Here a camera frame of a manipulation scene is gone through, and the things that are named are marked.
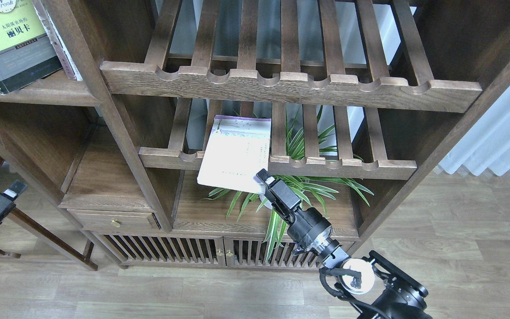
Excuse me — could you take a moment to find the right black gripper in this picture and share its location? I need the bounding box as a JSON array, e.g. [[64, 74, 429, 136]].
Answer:
[[256, 169, 333, 256]]

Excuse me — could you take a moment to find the white and purple book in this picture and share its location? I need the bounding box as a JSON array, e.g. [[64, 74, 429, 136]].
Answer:
[[197, 115, 271, 194]]

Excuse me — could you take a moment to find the green and black book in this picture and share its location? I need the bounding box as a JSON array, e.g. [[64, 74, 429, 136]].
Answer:
[[0, 0, 62, 94]]

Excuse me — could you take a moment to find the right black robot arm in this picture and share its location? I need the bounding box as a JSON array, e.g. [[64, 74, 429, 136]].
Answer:
[[257, 169, 429, 319]]

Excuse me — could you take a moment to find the white plant pot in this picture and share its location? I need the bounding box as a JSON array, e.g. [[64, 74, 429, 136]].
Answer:
[[259, 191, 298, 211]]

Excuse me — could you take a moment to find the green spider plant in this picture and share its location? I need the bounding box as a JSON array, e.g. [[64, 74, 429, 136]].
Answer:
[[226, 107, 374, 262]]

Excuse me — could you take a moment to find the dark wooden bookshelf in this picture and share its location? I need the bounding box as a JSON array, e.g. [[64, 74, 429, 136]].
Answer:
[[0, 0, 510, 270]]

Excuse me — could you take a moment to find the brass drawer knob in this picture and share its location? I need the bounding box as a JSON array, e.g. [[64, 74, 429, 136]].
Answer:
[[111, 218, 121, 228]]

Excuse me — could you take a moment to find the white standing book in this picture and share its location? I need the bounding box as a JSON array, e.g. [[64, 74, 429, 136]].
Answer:
[[32, 0, 83, 81]]

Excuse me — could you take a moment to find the white curtain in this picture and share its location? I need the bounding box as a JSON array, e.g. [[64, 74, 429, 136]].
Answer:
[[438, 86, 510, 176]]

